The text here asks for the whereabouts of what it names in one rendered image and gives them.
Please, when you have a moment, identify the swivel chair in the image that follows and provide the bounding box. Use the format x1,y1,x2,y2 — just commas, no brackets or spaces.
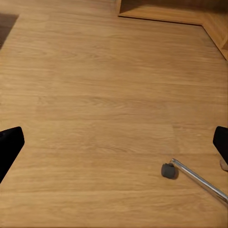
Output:
161,157,228,207

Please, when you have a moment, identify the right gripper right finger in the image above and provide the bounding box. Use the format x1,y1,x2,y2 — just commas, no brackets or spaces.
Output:
213,126,228,164

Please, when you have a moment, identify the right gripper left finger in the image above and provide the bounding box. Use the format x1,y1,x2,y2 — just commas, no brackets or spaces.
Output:
0,126,25,183

